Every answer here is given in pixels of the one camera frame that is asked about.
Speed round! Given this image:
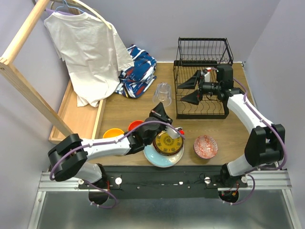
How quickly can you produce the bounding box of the yellow bowl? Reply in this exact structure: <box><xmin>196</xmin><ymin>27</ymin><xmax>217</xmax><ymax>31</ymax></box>
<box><xmin>102</xmin><ymin>128</ymin><xmax>124</xmax><ymax>138</ymax></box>

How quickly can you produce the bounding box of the aluminium rail frame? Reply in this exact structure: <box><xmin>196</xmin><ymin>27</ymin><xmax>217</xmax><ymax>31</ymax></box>
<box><xmin>29</xmin><ymin>166</ymin><xmax>302</xmax><ymax>229</ymax></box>

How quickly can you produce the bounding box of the clear faceted drinking glass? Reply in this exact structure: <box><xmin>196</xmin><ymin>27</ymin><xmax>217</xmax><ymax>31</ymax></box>
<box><xmin>152</xmin><ymin>83</ymin><xmax>172</xmax><ymax>107</ymax></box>

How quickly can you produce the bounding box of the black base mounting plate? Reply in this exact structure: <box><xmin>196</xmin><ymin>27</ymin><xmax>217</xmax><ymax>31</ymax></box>
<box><xmin>78</xmin><ymin>164</ymin><xmax>248</xmax><ymax>200</ymax></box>

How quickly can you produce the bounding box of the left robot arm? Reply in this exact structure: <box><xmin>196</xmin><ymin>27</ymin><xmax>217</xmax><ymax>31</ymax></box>
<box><xmin>48</xmin><ymin>103</ymin><xmax>180</xmax><ymax>188</ymax></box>

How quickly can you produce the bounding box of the black wire dish rack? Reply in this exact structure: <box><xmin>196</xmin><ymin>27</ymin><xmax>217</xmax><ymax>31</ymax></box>
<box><xmin>173</xmin><ymin>38</ymin><xmax>237</xmax><ymax>119</ymax></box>

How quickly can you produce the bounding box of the wooden clothes rack frame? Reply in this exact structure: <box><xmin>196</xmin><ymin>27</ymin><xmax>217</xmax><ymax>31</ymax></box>
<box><xmin>0</xmin><ymin>0</ymin><xmax>73</xmax><ymax>136</ymax></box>

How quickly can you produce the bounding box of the white t-shirt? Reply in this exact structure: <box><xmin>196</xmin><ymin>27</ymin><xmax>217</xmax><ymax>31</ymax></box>
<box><xmin>44</xmin><ymin>12</ymin><xmax>134</xmax><ymax>107</ymax></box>

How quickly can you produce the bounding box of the white and blue plate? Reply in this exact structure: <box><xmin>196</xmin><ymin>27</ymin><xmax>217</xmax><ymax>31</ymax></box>
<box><xmin>143</xmin><ymin>145</ymin><xmax>184</xmax><ymax>168</ymax></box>

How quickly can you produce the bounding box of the blue patterned cloth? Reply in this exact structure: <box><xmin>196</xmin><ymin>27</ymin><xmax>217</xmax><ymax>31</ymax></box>
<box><xmin>114</xmin><ymin>45</ymin><xmax>157</xmax><ymax>99</ymax></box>

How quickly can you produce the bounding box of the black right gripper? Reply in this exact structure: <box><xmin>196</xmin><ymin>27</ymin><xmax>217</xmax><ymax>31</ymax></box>
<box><xmin>177</xmin><ymin>70</ymin><xmax>221</xmax><ymax>105</ymax></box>

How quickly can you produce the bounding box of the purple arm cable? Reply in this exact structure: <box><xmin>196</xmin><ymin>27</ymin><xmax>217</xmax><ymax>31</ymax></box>
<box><xmin>209</xmin><ymin>67</ymin><xmax>285</xmax><ymax>170</ymax></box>
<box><xmin>49</xmin><ymin>120</ymin><xmax>186</xmax><ymax>181</ymax></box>

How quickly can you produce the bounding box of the yellow patterned dark-rimmed plate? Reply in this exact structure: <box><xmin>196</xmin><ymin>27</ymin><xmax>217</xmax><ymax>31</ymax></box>
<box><xmin>152</xmin><ymin>131</ymin><xmax>183</xmax><ymax>156</ymax></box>

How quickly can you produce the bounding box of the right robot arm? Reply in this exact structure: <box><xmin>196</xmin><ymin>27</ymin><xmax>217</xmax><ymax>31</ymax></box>
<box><xmin>177</xmin><ymin>64</ymin><xmax>287</xmax><ymax>187</ymax></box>

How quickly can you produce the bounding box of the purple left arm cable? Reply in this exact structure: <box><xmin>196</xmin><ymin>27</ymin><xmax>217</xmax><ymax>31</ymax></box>
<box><xmin>49</xmin><ymin>120</ymin><xmax>186</xmax><ymax>181</ymax></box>

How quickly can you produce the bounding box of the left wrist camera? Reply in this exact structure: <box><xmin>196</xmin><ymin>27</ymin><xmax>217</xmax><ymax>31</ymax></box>
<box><xmin>166</xmin><ymin>126</ymin><xmax>185</xmax><ymax>139</ymax></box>

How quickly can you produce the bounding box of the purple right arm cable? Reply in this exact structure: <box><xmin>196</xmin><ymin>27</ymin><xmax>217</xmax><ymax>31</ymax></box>
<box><xmin>209</xmin><ymin>67</ymin><xmax>285</xmax><ymax>170</ymax></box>

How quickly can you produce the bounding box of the orange-red bowl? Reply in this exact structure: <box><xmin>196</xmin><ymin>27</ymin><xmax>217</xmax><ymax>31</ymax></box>
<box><xmin>128</xmin><ymin>120</ymin><xmax>143</xmax><ymax>131</ymax></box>

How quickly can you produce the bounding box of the red patterned bowl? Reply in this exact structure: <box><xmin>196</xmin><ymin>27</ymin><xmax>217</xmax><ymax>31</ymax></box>
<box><xmin>193</xmin><ymin>135</ymin><xmax>218</xmax><ymax>159</ymax></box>

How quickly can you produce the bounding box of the wooden tray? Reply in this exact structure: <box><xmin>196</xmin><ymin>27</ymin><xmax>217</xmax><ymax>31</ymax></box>
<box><xmin>58</xmin><ymin>82</ymin><xmax>106</xmax><ymax>139</ymax></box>

